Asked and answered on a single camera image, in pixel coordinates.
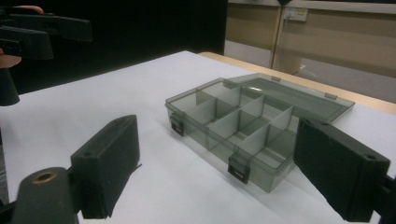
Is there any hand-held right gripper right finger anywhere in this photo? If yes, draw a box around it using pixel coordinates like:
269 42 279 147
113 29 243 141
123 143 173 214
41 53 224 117
292 118 392 223

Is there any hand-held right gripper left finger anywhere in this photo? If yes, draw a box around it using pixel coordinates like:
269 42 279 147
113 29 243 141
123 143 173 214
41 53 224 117
70 114 143 220

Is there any transparent grey compartment storage box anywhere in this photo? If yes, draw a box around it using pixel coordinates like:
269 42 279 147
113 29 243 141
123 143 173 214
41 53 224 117
164 72 356 194

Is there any white wall cable conduit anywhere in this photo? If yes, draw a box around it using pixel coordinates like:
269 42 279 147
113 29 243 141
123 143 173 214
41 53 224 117
268 7 287 70

